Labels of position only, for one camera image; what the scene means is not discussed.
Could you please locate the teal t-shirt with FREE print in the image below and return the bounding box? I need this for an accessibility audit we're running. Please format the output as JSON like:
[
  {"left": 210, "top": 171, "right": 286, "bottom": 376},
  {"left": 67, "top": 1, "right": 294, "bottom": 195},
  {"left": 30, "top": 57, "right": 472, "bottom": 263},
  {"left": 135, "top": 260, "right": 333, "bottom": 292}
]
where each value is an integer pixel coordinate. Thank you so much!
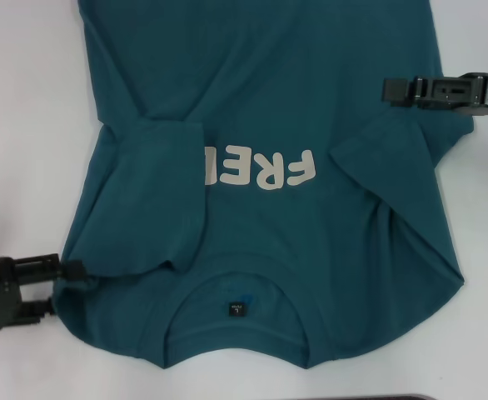
[{"left": 46, "top": 0, "right": 476, "bottom": 370}]

